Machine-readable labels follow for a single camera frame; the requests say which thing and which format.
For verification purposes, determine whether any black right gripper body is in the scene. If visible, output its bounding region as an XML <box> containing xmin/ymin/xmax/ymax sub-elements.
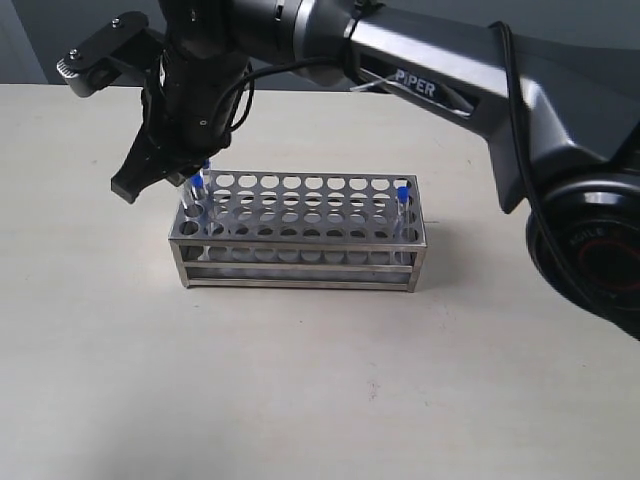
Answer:
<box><xmin>143</xmin><ymin>44</ymin><xmax>249</xmax><ymax>180</ymax></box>

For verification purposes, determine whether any blue-capped test tube one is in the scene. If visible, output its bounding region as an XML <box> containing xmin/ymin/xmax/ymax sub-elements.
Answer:
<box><xmin>181</xmin><ymin>172</ymin><xmax>207</xmax><ymax>213</ymax></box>

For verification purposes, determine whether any blue-capped tube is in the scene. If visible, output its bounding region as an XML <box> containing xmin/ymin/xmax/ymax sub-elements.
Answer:
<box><xmin>200</xmin><ymin>160</ymin><xmax>215</xmax><ymax>236</ymax></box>

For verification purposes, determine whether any blue-capped test tube three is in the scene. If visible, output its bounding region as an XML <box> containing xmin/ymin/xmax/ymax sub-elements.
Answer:
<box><xmin>394</xmin><ymin>185</ymin><xmax>411</xmax><ymax>243</ymax></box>

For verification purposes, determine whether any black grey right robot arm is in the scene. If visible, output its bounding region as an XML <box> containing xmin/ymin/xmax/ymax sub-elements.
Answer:
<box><xmin>111</xmin><ymin>1</ymin><xmax>639</xmax><ymax>337</ymax></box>

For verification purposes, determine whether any stainless steel test tube rack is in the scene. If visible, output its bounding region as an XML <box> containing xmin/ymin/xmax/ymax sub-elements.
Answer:
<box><xmin>168</xmin><ymin>169</ymin><xmax>428</xmax><ymax>292</ymax></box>

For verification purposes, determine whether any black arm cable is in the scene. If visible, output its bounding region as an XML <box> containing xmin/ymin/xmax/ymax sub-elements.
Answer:
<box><xmin>214</xmin><ymin>22</ymin><xmax>566</xmax><ymax>261</ymax></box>

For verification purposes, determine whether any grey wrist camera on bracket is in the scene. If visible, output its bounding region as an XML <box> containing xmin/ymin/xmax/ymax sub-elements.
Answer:
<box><xmin>56</xmin><ymin>11</ymin><xmax>164</xmax><ymax>98</ymax></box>

